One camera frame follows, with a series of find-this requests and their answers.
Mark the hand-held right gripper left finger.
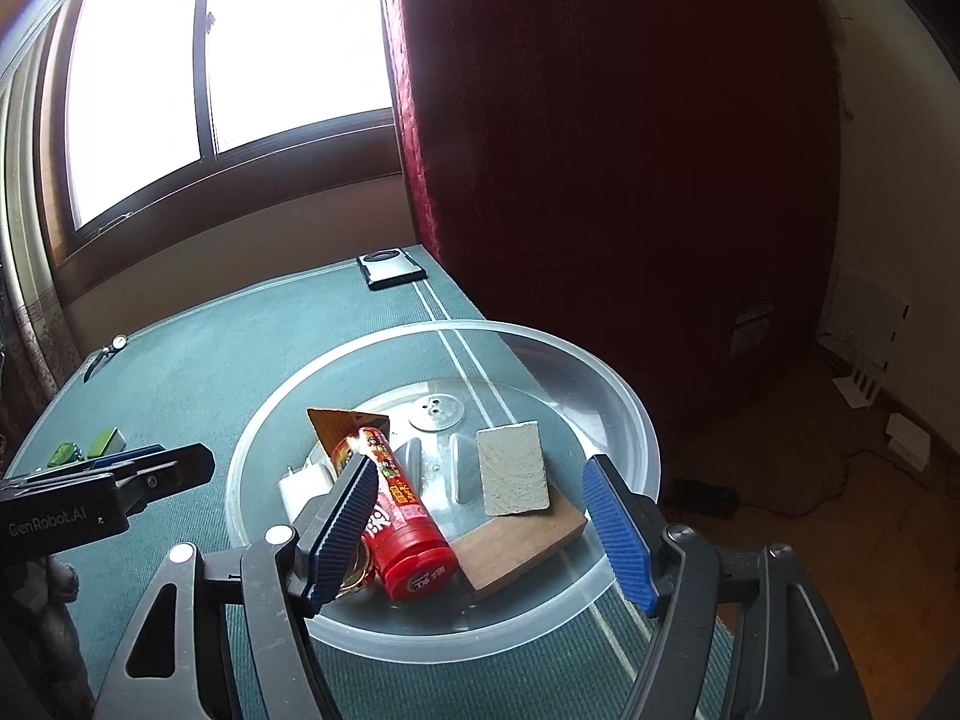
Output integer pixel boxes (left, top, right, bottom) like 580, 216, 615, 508
94, 454, 380, 720

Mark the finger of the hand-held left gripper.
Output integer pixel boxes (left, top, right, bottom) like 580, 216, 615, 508
15, 446, 167, 482
112, 444, 216, 515

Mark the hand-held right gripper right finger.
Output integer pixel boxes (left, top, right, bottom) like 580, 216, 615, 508
581, 454, 875, 720

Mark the brass key ring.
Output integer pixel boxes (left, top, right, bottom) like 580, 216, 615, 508
337, 547, 376, 601

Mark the white plug charger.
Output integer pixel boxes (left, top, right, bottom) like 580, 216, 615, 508
279, 457, 338, 522

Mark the red can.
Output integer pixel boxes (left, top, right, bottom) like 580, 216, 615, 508
334, 426, 458, 602

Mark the orange brown card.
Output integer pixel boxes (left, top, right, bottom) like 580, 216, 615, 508
306, 406, 392, 466

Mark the brown wooden block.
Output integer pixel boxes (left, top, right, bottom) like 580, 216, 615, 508
448, 499, 588, 601

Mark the white cube block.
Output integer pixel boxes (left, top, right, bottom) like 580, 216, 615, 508
476, 422, 552, 518

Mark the clear plastic bowl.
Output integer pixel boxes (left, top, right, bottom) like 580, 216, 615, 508
225, 320, 662, 667

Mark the person's left forearm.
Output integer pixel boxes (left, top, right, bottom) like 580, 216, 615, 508
0, 555, 95, 720

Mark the wristwatch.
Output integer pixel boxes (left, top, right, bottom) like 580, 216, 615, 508
82, 335, 128, 382

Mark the beige patterned curtain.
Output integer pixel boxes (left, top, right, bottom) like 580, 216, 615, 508
0, 52, 83, 406

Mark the small white rack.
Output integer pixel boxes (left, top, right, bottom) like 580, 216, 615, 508
832, 360, 886, 410

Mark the white box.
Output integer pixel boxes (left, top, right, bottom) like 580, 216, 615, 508
885, 412, 935, 470

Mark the wooden framed window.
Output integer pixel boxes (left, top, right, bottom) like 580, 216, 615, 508
30, 0, 406, 271

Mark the red curtain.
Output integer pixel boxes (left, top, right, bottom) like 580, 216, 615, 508
379, 0, 845, 466

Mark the black cable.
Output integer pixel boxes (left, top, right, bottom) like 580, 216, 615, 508
735, 450, 901, 518

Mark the white wall panel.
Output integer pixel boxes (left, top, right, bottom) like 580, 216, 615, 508
817, 262, 908, 372

